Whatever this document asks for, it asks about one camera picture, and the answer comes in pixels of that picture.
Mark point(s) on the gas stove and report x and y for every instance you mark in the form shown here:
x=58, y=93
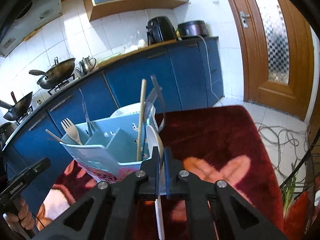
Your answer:
x=61, y=85

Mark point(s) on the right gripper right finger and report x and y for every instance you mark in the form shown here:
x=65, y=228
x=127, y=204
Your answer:
x=215, y=210

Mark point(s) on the dark rice cooker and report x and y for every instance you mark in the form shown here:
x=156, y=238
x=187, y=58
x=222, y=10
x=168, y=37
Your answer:
x=192, y=29

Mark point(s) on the beige plastic fork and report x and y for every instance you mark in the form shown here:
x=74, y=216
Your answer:
x=71, y=130

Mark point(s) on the steel knife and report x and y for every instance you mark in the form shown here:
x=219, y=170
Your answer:
x=89, y=126

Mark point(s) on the black wire rack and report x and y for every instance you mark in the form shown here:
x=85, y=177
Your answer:
x=304, y=175

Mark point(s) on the beige chopstick slanted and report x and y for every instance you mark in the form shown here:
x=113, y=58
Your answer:
x=54, y=136

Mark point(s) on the wooden door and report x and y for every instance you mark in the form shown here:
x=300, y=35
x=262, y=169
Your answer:
x=277, y=55

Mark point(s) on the steel kettle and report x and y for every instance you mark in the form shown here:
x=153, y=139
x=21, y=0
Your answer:
x=87, y=64

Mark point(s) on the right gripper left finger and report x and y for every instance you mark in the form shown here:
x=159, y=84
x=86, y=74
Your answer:
x=105, y=211

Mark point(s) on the blue base cabinets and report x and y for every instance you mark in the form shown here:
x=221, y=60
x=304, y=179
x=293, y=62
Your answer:
x=189, y=73

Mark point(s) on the black air fryer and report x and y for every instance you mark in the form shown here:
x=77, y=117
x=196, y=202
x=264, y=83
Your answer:
x=160, y=29

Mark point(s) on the red floral blanket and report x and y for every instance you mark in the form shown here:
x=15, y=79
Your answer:
x=220, y=143

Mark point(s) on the steel fork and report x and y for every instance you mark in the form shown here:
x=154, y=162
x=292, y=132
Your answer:
x=159, y=94
x=150, y=105

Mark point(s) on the black wok left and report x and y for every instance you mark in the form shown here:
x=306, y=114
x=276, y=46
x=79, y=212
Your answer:
x=17, y=110

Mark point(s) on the range hood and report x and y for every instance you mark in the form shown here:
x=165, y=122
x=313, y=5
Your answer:
x=19, y=18

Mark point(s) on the light blue chopstick box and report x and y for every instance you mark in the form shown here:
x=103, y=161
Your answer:
x=110, y=153

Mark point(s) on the large steel wok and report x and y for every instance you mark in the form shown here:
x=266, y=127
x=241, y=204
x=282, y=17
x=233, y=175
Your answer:
x=59, y=72

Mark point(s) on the door handle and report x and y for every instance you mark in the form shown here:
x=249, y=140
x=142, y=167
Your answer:
x=244, y=18

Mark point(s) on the beige plastic spoon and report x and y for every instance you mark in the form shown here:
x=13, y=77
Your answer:
x=156, y=150

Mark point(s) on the person's left hand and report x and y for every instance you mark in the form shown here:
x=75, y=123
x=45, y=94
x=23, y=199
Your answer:
x=24, y=217

